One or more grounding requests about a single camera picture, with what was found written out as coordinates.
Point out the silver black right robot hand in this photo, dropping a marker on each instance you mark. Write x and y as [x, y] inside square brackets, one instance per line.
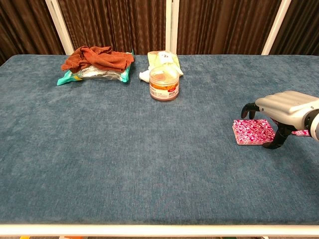
[284, 107]

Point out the pink patterned card deck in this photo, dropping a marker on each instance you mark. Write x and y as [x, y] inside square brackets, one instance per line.
[249, 132]

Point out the dark brown curtain panel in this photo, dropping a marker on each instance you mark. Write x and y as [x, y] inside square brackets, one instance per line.
[25, 25]
[112, 25]
[224, 25]
[301, 25]

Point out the clear jar orange label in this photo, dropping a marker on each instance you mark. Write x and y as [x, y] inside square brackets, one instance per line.
[164, 89]

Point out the pale yellow snack package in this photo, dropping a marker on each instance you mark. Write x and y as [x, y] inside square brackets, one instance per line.
[154, 59]

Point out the blue fabric table mat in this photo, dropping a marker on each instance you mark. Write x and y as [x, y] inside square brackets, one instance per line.
[124, 149]

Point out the teal snack package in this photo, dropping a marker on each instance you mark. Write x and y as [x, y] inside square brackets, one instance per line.
[99, 76]

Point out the rust brown towel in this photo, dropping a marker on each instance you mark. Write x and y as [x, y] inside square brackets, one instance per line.
[99, 59]

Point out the white screen frame post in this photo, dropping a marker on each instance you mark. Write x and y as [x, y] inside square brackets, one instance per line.
[276, 25]
[58, 27]
[172, 25]

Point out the white table frame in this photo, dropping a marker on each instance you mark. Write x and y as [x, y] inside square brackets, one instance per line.
[149, 230]

